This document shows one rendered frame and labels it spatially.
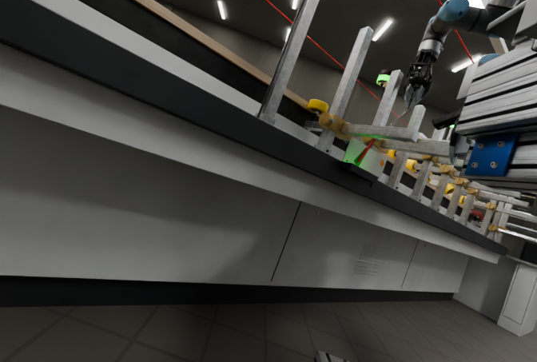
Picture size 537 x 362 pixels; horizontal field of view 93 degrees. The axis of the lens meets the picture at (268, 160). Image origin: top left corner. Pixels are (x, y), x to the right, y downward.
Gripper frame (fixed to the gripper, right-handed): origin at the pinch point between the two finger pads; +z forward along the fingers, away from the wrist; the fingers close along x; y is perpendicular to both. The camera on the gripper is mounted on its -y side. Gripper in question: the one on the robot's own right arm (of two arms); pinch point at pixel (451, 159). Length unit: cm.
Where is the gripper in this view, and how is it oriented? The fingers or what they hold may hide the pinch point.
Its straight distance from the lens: 101.4
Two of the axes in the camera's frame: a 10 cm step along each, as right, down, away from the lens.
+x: 7.6, 3.1, 5.7
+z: -3.5, 9.4, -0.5
